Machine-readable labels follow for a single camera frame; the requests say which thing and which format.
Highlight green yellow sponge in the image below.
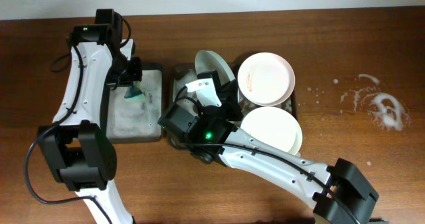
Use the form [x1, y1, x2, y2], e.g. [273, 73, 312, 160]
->
[124, 84, 145, 102]

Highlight cream plate with stain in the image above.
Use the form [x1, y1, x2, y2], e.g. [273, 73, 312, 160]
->
[240, 106, 303, 155]

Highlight pink-white plate with stain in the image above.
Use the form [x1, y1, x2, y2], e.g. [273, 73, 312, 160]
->
[237, 53, 296, 106]

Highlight grey-white plate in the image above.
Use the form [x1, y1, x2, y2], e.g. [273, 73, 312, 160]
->
[195, 50, 238, 98]

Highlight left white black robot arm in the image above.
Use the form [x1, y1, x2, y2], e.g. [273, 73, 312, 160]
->
[35, 23, 141, 223]

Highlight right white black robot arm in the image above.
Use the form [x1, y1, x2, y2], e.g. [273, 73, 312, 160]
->
[181, 112, 379, 223]

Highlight small soapy black tray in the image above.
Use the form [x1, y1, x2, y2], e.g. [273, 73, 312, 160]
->
[106, 62, 163, 144]

